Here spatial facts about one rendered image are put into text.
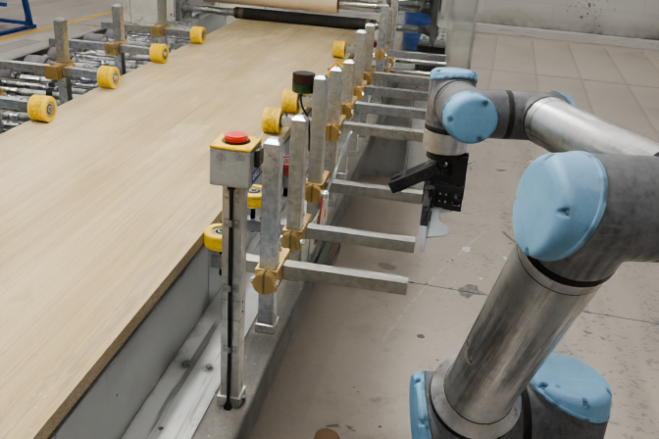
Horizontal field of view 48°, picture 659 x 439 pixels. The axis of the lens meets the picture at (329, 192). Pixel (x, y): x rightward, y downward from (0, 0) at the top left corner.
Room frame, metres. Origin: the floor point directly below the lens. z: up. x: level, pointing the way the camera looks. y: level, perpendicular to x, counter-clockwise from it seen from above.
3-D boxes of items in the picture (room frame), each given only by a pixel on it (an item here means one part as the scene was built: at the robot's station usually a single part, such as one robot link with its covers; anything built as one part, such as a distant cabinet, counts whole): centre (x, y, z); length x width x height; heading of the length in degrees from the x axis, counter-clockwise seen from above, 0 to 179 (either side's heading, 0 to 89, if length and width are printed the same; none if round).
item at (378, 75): (2.91, -0.23, 0.95); 0.36 x 0.03 x 0.03; 81
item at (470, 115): (1.31, -0.25, 1.25); 0.12 x 0.12 x 0.09; 5
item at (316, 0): (4.31, 0.22, 1.05); 1.43 x 0.12 x 0.12; 81
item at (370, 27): (2.89, -0.11, 0.92); 0.03 x 0.03 x 0.48; 81
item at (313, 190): (1.92, 0.04, 0.85); 0.13 x 0.06 x 0.05; 171
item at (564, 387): (1.06, -0.42, 0.79); 0.17 x 0.15 x 0.18; 95
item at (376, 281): (1.44, 0.03, 0.83); 0.43 x 0.03 x 0.04; 81
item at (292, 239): (1.68, 0.08, 0.82); 0.13 x 0.06 x 0.05; 171
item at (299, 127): (1.65, 0.08, 0.89); 0.03 x 0.03 x 0.48; 81
